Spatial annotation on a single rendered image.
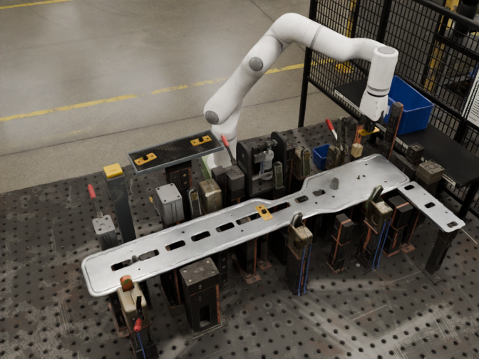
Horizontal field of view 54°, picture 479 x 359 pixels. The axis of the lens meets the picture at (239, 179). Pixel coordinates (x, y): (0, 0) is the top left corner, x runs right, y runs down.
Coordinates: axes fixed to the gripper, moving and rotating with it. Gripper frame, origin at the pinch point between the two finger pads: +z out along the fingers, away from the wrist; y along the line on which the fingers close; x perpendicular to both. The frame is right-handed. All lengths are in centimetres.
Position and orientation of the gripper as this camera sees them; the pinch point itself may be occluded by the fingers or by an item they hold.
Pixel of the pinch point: (369, 125)
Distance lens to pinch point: 191.2
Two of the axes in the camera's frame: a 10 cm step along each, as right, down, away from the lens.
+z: 0.0, 7.6, 6.6
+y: 4.5, 5.9, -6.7
